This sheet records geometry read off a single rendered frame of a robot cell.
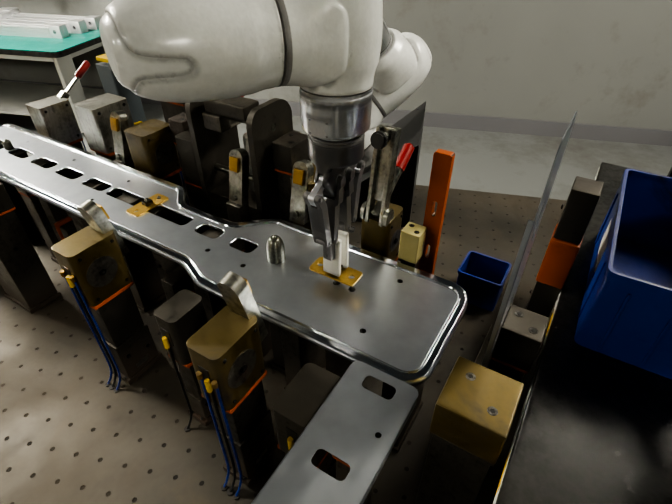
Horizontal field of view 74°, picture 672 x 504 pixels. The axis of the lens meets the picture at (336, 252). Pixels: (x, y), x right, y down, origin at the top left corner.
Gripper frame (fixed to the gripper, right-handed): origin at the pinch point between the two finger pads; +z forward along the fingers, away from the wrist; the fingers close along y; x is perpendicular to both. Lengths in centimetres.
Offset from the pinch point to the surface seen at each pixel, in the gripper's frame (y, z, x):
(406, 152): -24.1, -7.3, 0.4
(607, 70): -347, 54, 22
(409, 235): -10.8, 0.5, 7.9
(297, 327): 11.3, 6.9, 0.1
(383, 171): -15.2, -7.4, 0.2
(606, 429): 7.8, 3.6, 41.0
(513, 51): -324, 45, -43
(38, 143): -5, 7, -96
